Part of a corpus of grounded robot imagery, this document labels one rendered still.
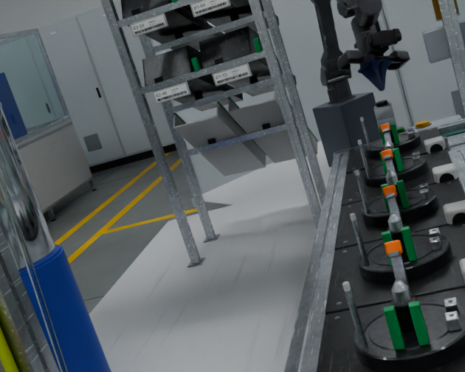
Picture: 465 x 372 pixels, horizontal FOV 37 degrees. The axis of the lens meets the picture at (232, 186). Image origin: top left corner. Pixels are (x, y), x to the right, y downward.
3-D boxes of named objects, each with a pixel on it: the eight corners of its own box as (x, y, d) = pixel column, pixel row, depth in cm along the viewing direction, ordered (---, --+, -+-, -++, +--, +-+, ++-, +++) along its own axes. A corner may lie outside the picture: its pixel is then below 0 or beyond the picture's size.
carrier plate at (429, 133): (350, 156, 191) (348, 148, 191) (439, 133, 185) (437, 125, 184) (348, 180, 169) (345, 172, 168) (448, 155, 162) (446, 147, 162)
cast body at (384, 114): (379, 128, 179) (372, 101, 177) (396, 123, 178) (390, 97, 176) (379, 134, 171) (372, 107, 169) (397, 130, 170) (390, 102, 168)
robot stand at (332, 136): (359, 152, 232) (344, 94, 227) (389, 152, 220) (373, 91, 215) (328, 167, 225) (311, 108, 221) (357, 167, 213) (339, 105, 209)
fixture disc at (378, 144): (367, 149, 185) (364, 142, 184) (419, 135, 181) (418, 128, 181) (366, 162, 172) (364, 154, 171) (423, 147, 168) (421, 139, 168)
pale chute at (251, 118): (274, 163, 195) (274, 150, 197) (318, 153, 189) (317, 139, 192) (227, 112, 173) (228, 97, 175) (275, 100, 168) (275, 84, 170)
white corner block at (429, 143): (426, 156, 168) (423, 139, 167) (446, 150, 167) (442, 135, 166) (428, 160, 163) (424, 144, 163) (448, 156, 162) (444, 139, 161)
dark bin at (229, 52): (252, 97, 189) (249, 71, 190) (297, 84, 183) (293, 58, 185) (202, 71, 164) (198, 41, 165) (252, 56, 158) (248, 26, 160)
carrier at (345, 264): (336, 260, 121) (317, 194, 119) (478, 229, 115) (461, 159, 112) (328, 325, 99) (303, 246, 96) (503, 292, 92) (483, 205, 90)
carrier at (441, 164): (347, 181, 167) (333, 133, 165) (449, 156, 161) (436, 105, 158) (343, 214, 145) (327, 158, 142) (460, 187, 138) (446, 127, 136)
